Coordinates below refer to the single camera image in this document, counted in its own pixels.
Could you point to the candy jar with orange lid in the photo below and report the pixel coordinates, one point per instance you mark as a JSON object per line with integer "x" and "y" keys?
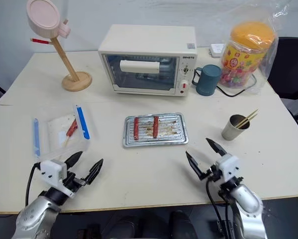
{"x": 245, "y": 54}

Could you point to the clear plastic bag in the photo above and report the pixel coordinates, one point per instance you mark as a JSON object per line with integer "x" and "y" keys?
{"x": 268, "y": 64}

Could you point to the metal cup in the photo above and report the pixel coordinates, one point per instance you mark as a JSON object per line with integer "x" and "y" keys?
{"x": 234, "y": 130}

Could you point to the clear box with blue latches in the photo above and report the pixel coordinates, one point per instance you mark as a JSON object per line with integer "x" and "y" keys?
{"x": 54, "y": 139}

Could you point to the dark rounded shape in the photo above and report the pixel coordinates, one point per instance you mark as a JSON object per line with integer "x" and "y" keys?
{"x": 125, "y": 226}
{"x": 179, "y": 224}

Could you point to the white power adapter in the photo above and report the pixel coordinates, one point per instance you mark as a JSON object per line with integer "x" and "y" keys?
{"x": 217, "y": 49}

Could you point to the pink lamp on wooden stand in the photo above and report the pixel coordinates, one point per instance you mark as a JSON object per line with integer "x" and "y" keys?
{"x": 43, "y": 17}

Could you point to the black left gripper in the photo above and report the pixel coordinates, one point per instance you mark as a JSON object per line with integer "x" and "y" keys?
{"x": 71, "y": 183}

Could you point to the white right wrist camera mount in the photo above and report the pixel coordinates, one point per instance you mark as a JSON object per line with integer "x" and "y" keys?
{"x": 228, "y": 165}

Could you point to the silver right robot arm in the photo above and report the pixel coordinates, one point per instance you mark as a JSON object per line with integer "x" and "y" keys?
{"x": 248, "y": 206}

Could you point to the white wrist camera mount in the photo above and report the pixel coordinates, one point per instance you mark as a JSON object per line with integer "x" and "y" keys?
{"x": 228, "y": 165}
{"x": 51, "y": 171}

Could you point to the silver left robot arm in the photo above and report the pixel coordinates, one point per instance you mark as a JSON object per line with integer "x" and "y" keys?
{"x": 34, "y": 219}

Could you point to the bamboo skewer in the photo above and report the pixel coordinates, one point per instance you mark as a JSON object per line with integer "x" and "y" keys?
{"x": 66, "y": 140}
{"x": 249, "y": 116}
{"x": 250, "y": 120}

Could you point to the teal mug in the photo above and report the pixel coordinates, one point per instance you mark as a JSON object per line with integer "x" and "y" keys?
{"x": 208, "y": 79}

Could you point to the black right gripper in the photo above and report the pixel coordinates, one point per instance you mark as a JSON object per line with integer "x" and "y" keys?
{"x": 213, "y": 174}

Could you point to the black office chair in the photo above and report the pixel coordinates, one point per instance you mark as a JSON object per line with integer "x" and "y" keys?
{"x": 290, "y": 67}

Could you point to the red meat piece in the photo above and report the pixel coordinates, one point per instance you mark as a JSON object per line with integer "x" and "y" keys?
{"x": 72, "y": 127}

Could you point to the silver metal baking tray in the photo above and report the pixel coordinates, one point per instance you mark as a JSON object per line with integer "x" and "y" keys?
{"x": 173, "y": 132}

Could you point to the cream toaster oven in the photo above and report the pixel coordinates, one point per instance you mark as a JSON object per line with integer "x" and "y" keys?
{"x": 143, "y": 42}

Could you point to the red pen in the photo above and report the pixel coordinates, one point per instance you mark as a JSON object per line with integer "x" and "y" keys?
{"x": 40, "y": 41}

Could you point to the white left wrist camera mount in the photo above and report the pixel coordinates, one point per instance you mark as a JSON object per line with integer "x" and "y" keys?
{"x": 51, "y": 171}

